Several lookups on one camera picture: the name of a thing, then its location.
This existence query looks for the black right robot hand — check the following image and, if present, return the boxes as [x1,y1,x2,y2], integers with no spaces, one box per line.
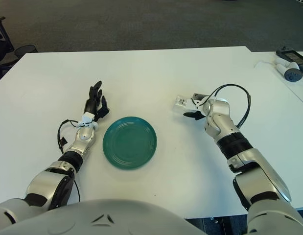
[182,93,217,120]

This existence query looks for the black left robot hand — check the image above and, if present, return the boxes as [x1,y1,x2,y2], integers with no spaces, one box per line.
[77,80,110,128]

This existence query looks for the clear bottle with blue cap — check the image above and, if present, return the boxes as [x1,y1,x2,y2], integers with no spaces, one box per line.
[172,95,192,114]

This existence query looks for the green ribbed plate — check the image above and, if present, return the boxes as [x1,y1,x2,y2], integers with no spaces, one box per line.
[102,116,158,170]

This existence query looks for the black mesh wastebasket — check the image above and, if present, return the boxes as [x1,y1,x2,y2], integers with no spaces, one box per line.
[14,45,39,59]

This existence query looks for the white handheld controller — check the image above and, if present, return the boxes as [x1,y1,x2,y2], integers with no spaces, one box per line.
[275,56,303,81]

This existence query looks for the black handheld remote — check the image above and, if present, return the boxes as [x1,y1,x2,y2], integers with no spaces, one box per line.
[276,46,303,66]

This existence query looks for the black office chair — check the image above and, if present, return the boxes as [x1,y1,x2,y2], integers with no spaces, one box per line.
[0,16,15,71]

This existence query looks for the grey robot torso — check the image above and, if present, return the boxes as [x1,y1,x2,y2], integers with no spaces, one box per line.
[9,198,208,235]

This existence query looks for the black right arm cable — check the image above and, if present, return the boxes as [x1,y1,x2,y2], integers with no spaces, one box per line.
[195,84,251,128]

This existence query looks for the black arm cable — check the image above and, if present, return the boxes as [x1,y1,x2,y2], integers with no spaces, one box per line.
[195,84,251,128]
[57,119,83,203]

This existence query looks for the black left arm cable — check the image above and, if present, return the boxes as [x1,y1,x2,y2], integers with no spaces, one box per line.
[57,119,83,203]

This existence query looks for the white cable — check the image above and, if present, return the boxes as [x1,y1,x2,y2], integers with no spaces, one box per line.
[254,60,277,69]

